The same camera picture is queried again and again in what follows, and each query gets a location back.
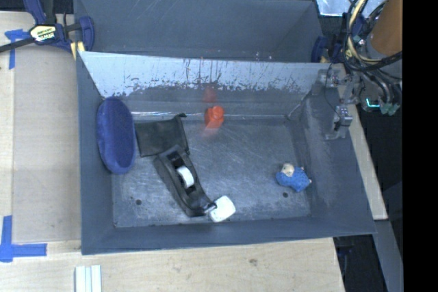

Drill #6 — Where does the black cloth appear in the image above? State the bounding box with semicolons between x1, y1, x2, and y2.
133;113;189;158

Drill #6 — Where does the white block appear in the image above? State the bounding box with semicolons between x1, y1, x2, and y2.
209;195;237;224

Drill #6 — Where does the black tape dispenser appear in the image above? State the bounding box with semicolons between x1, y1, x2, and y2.
152;144;218;218

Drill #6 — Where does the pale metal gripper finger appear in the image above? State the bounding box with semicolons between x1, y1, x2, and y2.
309;68;340;97
324;105;354;141

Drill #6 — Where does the blue toy animal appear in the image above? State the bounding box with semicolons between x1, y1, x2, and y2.
275;162;313;194

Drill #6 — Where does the grey metal bin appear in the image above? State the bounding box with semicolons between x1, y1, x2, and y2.
72;0;378;256

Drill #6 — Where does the orange toy figure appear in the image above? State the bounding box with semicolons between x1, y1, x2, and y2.
203;105;226;130

